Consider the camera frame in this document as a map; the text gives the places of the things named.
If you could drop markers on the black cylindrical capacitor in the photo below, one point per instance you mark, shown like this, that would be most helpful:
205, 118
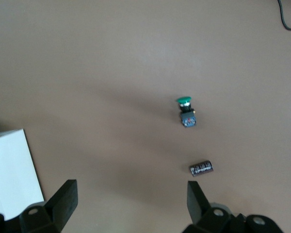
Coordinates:
201, 168

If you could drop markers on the white drawer cabinet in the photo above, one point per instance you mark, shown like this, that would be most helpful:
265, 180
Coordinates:
12, 170

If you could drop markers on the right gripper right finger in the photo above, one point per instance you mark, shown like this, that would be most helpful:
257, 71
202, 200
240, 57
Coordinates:
196, 204

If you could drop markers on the green mushroom push button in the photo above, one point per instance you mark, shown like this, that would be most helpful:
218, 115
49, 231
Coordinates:
187, 116

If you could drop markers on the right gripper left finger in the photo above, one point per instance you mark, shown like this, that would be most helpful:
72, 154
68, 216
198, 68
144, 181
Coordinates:
60, 204

